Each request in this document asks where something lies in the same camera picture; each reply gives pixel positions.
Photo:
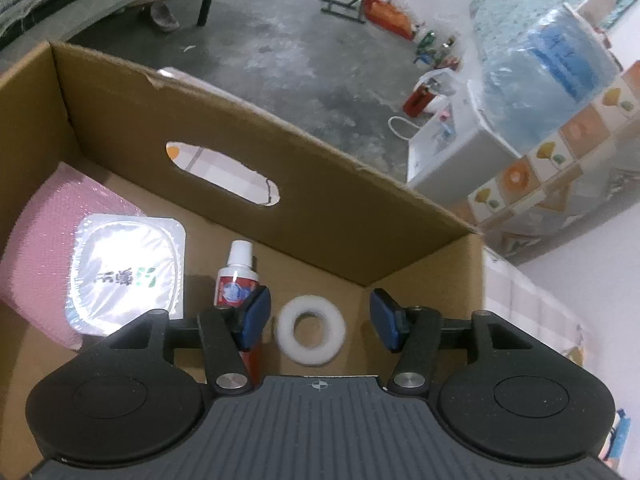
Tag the green glass bottle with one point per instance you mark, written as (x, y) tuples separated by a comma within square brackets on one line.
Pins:
[(425, 45)]

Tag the brown cardboard box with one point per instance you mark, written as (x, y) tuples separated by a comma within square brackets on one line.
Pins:
[(325, 195)]

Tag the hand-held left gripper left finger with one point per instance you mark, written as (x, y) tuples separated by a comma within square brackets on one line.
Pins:
[(252, 317)]

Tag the red thermos bottle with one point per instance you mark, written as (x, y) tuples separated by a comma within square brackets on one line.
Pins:
[(415, 102)]

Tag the orange bag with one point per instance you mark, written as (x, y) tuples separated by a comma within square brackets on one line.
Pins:
[(387, 12)]

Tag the folded patterned mattress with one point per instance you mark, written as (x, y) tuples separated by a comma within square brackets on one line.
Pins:
[(575, 160)]

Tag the white yogurt cup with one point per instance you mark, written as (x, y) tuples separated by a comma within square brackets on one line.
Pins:
[(125, 270)]

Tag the pink bubble wrap pouch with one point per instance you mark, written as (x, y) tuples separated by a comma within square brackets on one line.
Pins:
[(40, 240)]

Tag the brown slipper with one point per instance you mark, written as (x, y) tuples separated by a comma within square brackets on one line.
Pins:
[(165, 17)]

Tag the small red-label bottle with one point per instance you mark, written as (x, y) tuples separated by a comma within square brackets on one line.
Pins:
[(235, 280)]

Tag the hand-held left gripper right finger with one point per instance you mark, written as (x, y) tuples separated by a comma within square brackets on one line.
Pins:
[(385, 317)]

